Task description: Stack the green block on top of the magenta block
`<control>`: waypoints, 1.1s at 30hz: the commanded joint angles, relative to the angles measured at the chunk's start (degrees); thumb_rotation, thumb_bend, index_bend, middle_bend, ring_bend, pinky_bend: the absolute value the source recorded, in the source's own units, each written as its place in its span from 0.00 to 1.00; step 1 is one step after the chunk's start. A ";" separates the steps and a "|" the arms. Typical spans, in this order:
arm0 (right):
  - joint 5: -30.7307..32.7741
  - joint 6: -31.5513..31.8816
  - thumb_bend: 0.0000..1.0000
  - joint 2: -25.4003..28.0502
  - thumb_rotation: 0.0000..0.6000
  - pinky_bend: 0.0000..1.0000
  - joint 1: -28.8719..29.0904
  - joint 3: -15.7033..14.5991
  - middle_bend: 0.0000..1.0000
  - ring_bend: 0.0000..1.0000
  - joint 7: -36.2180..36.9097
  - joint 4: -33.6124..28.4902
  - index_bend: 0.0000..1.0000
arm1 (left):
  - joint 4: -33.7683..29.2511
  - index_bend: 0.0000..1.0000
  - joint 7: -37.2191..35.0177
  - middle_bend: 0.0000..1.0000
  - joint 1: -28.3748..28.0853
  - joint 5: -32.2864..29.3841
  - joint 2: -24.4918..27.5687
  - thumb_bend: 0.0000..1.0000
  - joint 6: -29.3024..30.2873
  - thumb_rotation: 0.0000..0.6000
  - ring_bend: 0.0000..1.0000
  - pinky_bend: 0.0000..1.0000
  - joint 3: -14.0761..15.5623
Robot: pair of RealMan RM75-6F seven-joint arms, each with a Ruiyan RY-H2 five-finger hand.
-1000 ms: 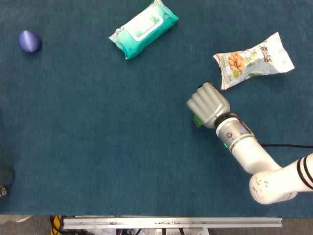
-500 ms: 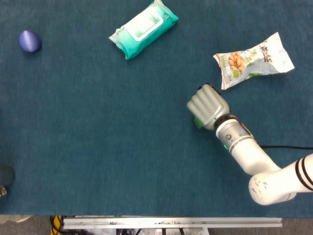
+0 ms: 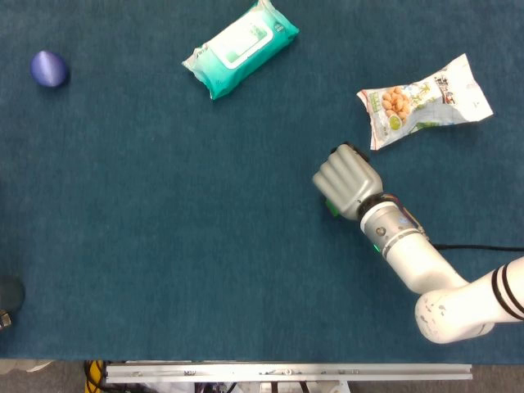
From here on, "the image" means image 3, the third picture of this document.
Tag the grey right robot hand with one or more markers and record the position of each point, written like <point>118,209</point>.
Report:
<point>348,182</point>

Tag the green toy brick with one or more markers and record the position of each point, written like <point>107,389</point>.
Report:
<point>331,208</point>

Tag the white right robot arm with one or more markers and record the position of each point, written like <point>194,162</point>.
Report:
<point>442,307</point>

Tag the teal wet wipes pack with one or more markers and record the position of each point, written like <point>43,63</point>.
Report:
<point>241,49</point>

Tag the white peanut snack bag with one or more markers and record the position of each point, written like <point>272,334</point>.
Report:
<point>421,106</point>

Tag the teal table cloth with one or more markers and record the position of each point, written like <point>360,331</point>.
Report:
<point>123,204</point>

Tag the purple egg-shaped ball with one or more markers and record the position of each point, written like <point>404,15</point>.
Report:
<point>49,68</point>

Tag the aluminium profile rail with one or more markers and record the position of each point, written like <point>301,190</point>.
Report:
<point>286,372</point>

